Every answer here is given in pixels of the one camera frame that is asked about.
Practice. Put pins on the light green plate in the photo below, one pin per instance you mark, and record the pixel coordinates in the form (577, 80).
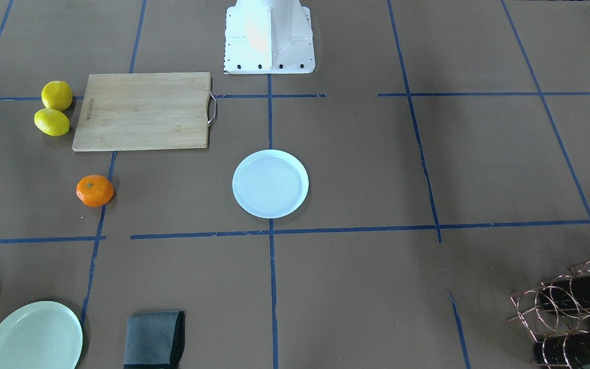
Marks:
(44, 334)

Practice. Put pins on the orange mandarin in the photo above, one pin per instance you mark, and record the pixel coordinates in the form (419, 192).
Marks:
(94, 190)

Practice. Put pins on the copper wire bottle rack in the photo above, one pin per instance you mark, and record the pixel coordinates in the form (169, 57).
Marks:
(538, 322)

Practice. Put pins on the yellow lemon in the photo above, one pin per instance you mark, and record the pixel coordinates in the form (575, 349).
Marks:
(52, 122)
(57, 95)

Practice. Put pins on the light blue plate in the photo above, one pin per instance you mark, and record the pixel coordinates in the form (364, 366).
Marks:
(270, 184)

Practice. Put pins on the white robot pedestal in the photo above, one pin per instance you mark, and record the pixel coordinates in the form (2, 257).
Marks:
(268, 37)

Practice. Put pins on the folded grey cloth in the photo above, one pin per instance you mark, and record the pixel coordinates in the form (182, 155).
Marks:
(155, 340)

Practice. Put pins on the bamboo cutting board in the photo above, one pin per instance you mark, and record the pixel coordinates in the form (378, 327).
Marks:
(145, 111)

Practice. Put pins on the dark wine bottle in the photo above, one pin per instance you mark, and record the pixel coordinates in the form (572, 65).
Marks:
(567, 295)
(563, 351)

